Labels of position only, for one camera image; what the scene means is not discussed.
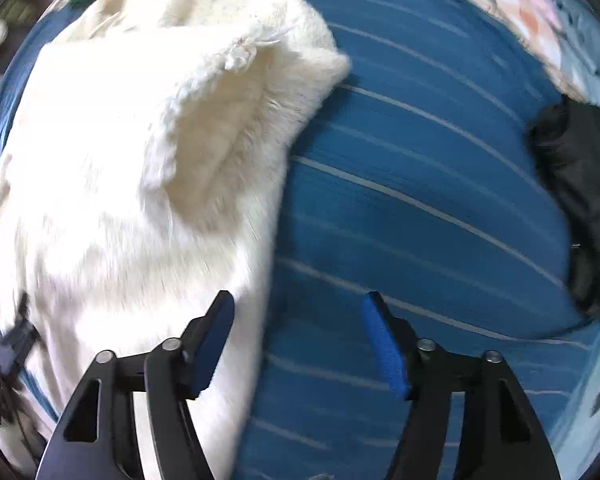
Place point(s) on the black garment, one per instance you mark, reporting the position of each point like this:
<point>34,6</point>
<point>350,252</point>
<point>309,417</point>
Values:
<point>577,200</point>

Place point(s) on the blue striped bed sheet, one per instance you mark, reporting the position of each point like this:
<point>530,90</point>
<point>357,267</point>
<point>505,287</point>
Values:
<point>405,185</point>

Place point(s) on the white fluffy sweater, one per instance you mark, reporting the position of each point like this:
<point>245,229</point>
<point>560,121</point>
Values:
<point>130,185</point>

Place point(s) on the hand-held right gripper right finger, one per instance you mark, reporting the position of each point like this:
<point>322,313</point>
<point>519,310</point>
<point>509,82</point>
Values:
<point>386,347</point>

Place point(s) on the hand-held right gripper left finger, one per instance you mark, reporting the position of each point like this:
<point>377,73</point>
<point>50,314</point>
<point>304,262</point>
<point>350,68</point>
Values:
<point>214,342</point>

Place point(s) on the patterned pastel quilt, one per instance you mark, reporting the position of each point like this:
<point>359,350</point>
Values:
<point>540,20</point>

